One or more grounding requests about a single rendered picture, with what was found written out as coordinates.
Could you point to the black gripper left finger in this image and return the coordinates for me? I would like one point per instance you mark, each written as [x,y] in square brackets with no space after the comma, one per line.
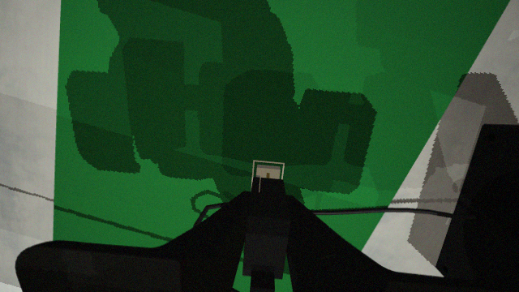
[203,259]

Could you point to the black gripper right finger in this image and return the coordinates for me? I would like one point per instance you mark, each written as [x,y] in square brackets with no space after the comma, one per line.
[320,260]

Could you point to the green circuit board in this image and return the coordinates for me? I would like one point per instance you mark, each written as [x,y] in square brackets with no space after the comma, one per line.
[167,106]

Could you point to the black square block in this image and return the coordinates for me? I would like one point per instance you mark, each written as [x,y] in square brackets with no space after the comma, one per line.
[487,248]

